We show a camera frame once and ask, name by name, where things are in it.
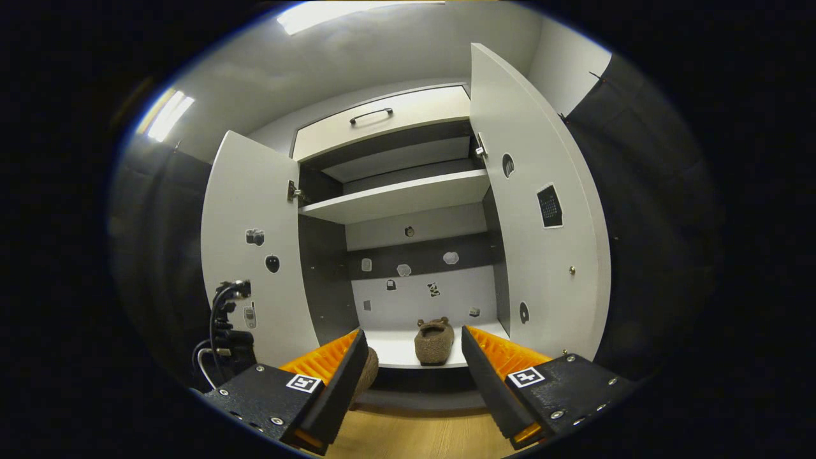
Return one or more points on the ceiling light panel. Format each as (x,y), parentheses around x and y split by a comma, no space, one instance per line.
(167,115)
(331,16)

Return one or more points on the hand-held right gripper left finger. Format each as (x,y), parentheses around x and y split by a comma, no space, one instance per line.
(341,389)

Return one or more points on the cream cabinet drawer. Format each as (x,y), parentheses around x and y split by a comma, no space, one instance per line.
(414,127)

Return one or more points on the white shoe cabinet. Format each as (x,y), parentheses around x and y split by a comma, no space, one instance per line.
(421,299)

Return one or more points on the white cabinet shelf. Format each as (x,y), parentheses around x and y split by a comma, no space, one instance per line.
(395,197)

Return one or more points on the brown fuzzy shoe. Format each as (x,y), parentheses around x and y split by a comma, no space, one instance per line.
(368,373)
(435,344)

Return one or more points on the white cabinet door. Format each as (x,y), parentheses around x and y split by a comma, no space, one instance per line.
(255,191)
(542,268)

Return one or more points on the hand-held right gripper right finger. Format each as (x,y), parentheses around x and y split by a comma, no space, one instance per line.
(488,389)

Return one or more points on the black backdrop cloth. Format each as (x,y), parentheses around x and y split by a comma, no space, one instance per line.
(650,223)
(159,255)

